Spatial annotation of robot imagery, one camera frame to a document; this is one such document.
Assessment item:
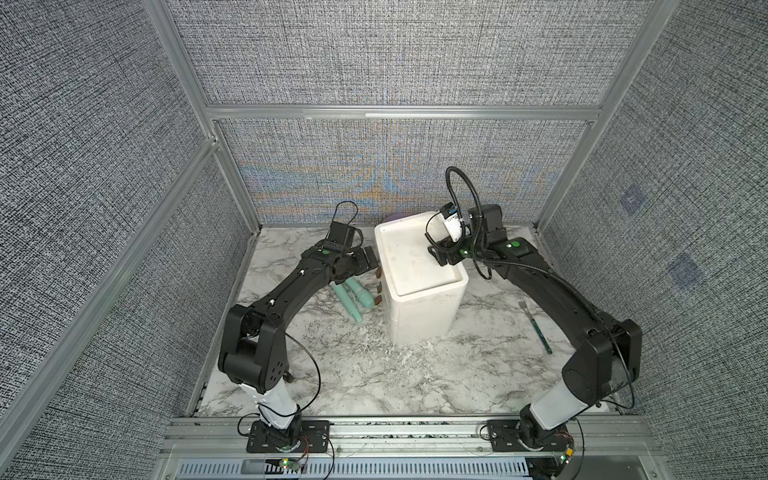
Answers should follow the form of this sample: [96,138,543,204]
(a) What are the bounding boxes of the white plastic drawer cabinet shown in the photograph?
[374,211,469,345]

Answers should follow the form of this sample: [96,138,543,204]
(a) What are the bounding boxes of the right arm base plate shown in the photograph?
[486,419,574,453]

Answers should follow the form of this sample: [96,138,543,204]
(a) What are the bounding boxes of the aluminium mounting rail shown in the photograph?
[159,412,661,458]

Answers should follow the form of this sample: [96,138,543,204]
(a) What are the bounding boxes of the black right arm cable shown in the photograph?
[424,166,496,280]

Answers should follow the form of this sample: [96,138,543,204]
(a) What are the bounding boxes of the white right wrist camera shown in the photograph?
[440,202,467,243]

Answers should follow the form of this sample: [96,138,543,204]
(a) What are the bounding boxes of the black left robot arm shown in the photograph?
[217,221,379,448]

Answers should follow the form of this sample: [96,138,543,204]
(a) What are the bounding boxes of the teal toy microphone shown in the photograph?
[331,283,363,323]
[344,277,376,309]

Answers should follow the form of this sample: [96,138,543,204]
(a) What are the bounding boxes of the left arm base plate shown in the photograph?
[246,420,331,454]

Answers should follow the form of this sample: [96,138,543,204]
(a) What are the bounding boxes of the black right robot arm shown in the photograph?
[428,203,642,451]

